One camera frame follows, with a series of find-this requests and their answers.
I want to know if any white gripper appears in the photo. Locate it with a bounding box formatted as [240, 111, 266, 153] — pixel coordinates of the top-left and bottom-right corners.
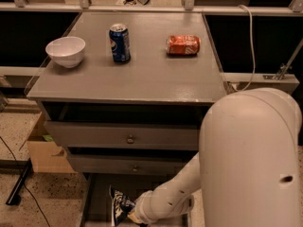
[128, 190, 157, 225]

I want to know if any blue chip bag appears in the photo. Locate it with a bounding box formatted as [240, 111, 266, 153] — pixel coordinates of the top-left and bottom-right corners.
[109, 186, 135, 227]

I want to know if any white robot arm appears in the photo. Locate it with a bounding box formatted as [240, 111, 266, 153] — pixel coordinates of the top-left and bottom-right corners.
[133, 88, 302, 227]

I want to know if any bottom grey drawer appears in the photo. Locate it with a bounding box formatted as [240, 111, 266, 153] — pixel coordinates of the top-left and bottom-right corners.
[80, 174, 194, 227]

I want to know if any grey drawer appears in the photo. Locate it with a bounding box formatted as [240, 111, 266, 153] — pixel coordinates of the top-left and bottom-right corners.
[45, 121, 199, 150]
[80, 174, 194, 227]
[67, 154, 193, 175]

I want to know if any middle grey drawer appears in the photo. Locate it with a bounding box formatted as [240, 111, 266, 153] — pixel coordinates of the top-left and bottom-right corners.
[67, 154, 193, 175]

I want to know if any top grey drawer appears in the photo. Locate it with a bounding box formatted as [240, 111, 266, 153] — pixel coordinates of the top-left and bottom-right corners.
[45, 121, 199, 150]

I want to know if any grey drawer cabinet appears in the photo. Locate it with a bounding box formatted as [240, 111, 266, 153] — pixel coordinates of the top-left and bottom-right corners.
[26, 11, 229, 227]

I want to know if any cardboard box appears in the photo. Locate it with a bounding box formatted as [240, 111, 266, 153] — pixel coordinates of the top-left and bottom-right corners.
[27, 113, 75, 173]

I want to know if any black floor bar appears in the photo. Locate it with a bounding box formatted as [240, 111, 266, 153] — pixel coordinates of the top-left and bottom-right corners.
[6, 160, 32, 206]

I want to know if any orange soda can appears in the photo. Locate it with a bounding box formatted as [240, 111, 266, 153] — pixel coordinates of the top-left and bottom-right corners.
[166, 35, 201, 56]

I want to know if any white ceramic bowl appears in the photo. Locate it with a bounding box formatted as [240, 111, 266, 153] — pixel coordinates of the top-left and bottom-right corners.
[45, 36, 86, 68]

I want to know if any blue Pepsi can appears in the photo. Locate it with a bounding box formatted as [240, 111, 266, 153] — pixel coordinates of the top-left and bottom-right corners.
[109, 24, 131, 63]

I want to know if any black floor cable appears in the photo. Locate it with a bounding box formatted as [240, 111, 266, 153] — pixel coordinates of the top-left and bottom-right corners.
[0, 135, 51, 227]

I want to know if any metal railing frame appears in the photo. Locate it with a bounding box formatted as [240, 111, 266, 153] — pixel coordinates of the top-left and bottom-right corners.
[0, 0, 303, 17]

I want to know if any white cable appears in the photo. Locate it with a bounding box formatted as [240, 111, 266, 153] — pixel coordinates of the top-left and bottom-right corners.
[230, 4, 257, 94]

